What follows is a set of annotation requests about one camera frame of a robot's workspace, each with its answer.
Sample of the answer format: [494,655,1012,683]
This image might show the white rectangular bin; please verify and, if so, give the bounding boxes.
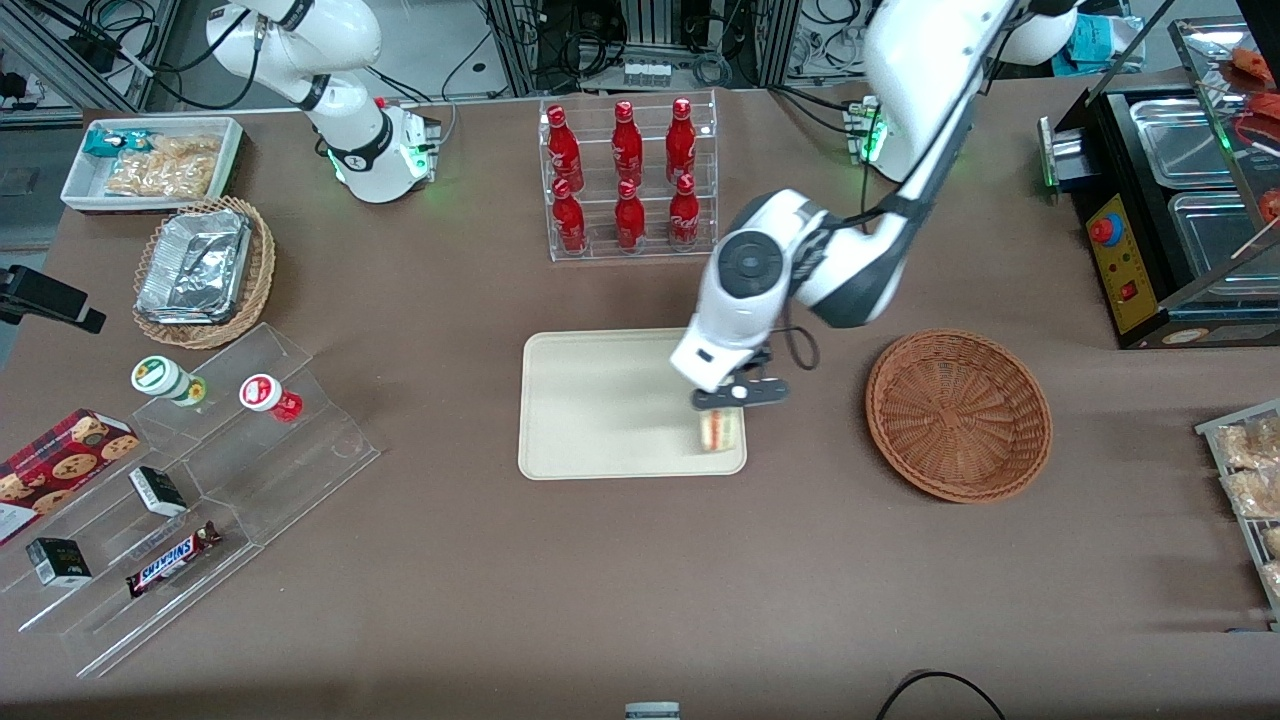
[60,116,246,215]

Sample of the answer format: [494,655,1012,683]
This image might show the black box pale lettering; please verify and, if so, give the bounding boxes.
[26,537,93,587]

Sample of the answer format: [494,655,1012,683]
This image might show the red lid small jar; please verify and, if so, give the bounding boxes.
[239,373,304,423]

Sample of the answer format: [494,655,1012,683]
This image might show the steel food pan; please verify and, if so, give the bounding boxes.
[1168,190,1280,276]
[1130,98,1241,191]

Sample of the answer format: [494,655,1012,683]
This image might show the brown wicker basket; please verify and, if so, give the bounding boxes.
[865,329,1054,504]

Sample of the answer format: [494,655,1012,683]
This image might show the black food warmer machine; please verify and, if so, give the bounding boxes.
[1040,15,1280,351]

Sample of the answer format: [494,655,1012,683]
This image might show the black cable loop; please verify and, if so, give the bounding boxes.
[878,670,1006,720]

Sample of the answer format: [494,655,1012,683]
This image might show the red cola bottle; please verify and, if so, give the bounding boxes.
[665,97,698,185]
[668,173,702,247]
[614,178,648,251]
[546,105,585,193]
[552,178,589,253]
[611,100,645,188]

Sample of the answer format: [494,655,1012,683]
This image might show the cream plastic tray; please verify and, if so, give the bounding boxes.
[518,329,749,481]

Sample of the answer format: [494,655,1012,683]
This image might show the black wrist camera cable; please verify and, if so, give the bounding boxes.
[778,190,961,373]

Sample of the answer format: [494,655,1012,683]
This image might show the clear bag of snacks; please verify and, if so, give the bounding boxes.
[1215,415,1280,471]
[1220,468,1280,519]

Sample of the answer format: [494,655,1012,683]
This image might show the black mounted device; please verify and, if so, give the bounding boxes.
[0,265,107,335]

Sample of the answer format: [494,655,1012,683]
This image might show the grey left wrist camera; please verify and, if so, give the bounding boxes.
[692,376,791,412]

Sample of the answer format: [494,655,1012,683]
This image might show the clear acrylic stepped stand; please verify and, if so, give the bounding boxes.
[0,322,381,679]

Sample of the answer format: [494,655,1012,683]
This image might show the light wicker basket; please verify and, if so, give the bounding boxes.
[132,196,277,350]

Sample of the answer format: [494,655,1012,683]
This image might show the teal plastic bag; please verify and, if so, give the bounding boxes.
[1060,10,1136,76]

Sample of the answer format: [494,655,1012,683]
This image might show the clear acrylic bottle rack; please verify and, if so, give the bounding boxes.
[538,90,719,263]

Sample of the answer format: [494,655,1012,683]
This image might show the Snickers chocolate bar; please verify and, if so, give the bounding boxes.
[125,521,223,599]

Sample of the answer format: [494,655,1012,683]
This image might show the grey tray of snacks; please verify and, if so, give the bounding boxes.
[1195,400,1280,631]

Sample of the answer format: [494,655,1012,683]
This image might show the green lid small jar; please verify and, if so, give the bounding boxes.
[131,356,208,408]

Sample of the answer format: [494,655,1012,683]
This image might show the red tartan cookie box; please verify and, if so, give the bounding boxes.
[0,408,141,546]

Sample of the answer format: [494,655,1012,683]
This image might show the clear bag of crackers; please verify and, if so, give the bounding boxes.
[105,135,223,199]

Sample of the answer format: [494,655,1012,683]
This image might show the black box white label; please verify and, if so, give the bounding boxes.
[128,466,189,518]

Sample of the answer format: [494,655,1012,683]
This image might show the teal snack packet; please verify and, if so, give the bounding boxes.
[83,128,151,159]

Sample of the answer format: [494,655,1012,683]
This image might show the aluminium frame rack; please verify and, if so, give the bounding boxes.
[480,0,861,96]

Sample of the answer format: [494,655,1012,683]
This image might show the sandwich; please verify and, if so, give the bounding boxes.
[699,408,744,453]

